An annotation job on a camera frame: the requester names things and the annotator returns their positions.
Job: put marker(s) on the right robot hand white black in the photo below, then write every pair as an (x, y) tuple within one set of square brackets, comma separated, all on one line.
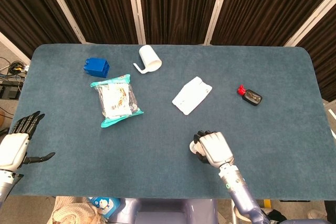
[(215, 146)]

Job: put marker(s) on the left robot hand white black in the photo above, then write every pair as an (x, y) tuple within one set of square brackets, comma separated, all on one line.
[(13, 148)]

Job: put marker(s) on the blue felt table cloth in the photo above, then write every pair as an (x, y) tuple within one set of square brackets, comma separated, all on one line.
[(157, 150)]

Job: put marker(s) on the black floor power box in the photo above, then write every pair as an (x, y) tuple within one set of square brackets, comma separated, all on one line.
[(9, 89)]

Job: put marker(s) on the black bottle with red cap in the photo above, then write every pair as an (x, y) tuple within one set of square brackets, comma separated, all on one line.
[(252, 96)]

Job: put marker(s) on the purple robot torso base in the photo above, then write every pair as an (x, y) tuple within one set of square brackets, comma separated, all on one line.
[(168, 211)]

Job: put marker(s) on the beige knitted cloth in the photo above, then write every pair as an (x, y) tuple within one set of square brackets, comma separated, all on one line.
[(73, 211)]

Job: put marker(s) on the teal clear snack bag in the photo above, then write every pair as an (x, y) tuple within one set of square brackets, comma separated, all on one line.
[(118, 99)]

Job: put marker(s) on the blue cartoon print box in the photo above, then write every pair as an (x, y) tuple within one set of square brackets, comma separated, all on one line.
[(105, 205)]

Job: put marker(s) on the blue toy building block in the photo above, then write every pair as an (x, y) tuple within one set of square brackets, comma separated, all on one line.
[(95, 68)]

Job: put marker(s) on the dark brown pleated curtain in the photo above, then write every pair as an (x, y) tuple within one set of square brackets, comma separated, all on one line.
[(178, 3)]

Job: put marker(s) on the white partition post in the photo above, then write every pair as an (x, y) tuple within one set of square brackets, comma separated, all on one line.
[(136, 9), (309, 22), (14, 48), (218, 9), (64, 9)]

